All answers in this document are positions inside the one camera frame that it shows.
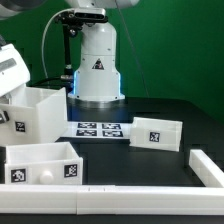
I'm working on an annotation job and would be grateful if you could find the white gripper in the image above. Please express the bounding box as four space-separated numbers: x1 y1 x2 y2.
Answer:
0 44 30 124

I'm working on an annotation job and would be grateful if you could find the white drawer housing box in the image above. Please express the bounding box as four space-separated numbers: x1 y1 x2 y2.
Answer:
0 86 68 146

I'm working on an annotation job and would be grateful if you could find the white drawer with knob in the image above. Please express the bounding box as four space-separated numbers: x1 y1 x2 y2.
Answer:
5 142 83 185

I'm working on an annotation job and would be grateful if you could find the white drawer without knob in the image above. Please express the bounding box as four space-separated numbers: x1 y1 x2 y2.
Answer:
130 117 183 152

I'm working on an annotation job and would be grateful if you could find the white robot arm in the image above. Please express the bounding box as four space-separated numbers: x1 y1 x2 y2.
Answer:
0 0 139 106

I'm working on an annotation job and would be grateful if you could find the white paper with markers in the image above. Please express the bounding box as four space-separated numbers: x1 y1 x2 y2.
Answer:
63 122 131 139

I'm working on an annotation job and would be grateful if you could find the black cable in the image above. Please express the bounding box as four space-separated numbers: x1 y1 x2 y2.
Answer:
24 77 69 91

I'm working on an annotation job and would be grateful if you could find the white front fence rail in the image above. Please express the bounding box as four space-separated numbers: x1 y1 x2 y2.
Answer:
0 184 224 215

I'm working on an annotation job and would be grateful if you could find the white fence rail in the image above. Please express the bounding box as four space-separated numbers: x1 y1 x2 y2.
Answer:
0 184 224 215
189 149 224 188

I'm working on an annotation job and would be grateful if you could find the black camera on stand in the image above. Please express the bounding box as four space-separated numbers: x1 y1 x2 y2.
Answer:
54 8 108 82

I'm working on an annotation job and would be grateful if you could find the white cable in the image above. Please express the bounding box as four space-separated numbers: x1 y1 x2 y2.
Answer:
40 8 73 80

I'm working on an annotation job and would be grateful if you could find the white right fence rail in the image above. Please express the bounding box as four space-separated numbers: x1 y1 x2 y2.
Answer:
189 149 224 188

